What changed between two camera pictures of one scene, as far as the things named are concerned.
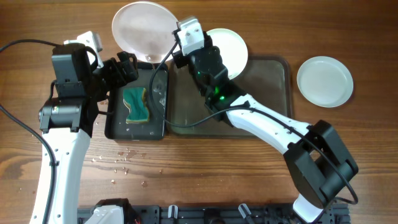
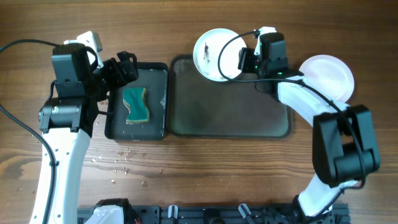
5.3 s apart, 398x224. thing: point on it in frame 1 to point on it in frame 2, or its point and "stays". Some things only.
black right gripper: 179,59 to 246,60
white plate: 232,49 stays
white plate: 145,29 to 331,74
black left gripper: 116,71 stays
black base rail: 224,214 stays
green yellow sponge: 135,98 stays
